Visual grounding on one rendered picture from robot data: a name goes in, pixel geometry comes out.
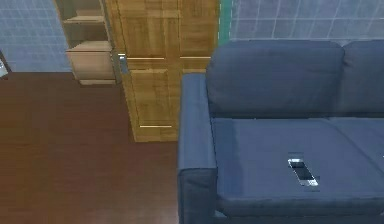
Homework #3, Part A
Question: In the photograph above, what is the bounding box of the wooden room door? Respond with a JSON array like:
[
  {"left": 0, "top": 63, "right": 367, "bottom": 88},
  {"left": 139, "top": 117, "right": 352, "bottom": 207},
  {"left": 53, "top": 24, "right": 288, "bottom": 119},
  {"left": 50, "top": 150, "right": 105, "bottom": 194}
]
[{"left": 104, "top": 0, "right": 222, "bottom": 143}]

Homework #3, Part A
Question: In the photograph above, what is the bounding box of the dark blue sofa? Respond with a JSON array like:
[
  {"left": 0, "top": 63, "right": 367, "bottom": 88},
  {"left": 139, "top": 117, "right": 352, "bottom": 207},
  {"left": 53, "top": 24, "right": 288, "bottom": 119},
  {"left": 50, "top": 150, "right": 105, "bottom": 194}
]
[{"left": 176, "top": 39, "right": 384, "bottom": 224}]

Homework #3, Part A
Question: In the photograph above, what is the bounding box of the light wooden shelf unit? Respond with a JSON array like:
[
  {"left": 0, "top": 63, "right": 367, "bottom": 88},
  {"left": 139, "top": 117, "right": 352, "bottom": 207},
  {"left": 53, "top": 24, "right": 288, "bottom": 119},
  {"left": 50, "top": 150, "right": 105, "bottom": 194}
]
[{"left": 54, "top": 0, "right": 117, "bottom": 86}]

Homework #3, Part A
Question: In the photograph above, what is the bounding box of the black silver telephone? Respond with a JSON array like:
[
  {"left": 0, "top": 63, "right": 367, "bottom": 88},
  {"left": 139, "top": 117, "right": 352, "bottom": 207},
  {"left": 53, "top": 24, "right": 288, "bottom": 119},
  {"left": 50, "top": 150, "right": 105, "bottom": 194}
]
[{"left": 287, "top": 158, "right": 320, "bottom": 187}]

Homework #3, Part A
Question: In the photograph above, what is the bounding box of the dark object with pale edge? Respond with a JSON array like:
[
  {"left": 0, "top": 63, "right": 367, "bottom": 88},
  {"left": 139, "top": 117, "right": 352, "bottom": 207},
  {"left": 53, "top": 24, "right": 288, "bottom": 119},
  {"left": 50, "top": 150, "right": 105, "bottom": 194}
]
[{"left": 0, "top": 50, "right": 12, "bottom": 80}]

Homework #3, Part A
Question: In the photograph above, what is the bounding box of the grey door handle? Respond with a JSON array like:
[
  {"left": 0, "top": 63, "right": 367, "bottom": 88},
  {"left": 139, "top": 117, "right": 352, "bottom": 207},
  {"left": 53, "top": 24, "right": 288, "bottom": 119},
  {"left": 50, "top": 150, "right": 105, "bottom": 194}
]
[{"left": 117, "top": 53, "right": 130, "bottom": 75}]

